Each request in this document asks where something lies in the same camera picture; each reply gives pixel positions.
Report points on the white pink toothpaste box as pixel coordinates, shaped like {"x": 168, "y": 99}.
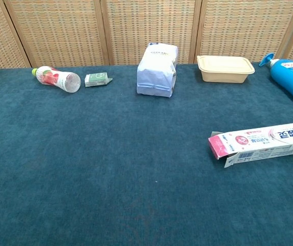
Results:
{"x": 264, "y": 139}

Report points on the white paper bag package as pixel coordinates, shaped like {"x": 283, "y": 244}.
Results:
{"x": 154, "y": 74}

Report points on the teal table mat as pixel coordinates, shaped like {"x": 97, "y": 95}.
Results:
{"x": 136, "y": 179}

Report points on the small green carton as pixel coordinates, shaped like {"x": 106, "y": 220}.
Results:
{"x": 95, "y": 79}

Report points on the beige lidded food container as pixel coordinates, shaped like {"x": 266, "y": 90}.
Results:
{"x": 223, "y": 69}

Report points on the plastic bottle pink label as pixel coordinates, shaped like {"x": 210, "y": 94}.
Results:
{"x": 54, "y": 77}

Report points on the woven bamboo folding screen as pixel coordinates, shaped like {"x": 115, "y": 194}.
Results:
{"x": 59, "y": 30}

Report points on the blue pump lotion bottle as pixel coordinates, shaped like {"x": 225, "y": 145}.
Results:
{"x": 292, "y": 74}

